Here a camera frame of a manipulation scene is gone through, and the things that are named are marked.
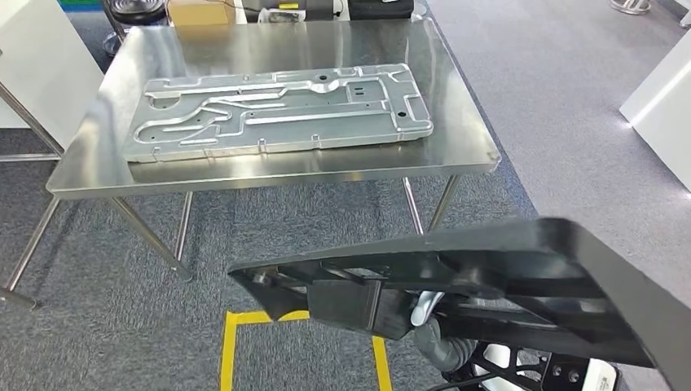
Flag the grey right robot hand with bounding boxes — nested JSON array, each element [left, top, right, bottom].
[[410, 291, 459, 375]]

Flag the black plastic car part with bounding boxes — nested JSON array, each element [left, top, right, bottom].
[[227, 217, 691, 391]]

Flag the stainless steel workbench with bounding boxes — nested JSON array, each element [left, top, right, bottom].
[[46, 19, 502, 283]]

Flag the large stamped metal plate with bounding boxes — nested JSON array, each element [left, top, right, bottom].
[[122, 63, 435, 165]]

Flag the white block plinth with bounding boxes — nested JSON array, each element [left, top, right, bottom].
[[618, 29, 691, 194]]

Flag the black case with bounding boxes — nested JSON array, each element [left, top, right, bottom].
[[348, 0, 416, 21]]

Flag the metal chair base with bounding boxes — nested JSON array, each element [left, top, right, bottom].
[[610, 0, 653, 16]]

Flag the brown cardboard box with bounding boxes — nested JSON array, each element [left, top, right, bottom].
[[167, 0, 237, 27]]

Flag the black round fan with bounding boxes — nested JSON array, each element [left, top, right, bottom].
[[101, 0, 169, 58]]

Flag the white cabinet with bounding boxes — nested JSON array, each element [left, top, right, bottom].
[[0, 0, 105, 151]]

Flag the black camera bracket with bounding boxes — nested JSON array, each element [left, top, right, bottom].
[[442, 342, 552, 391]]

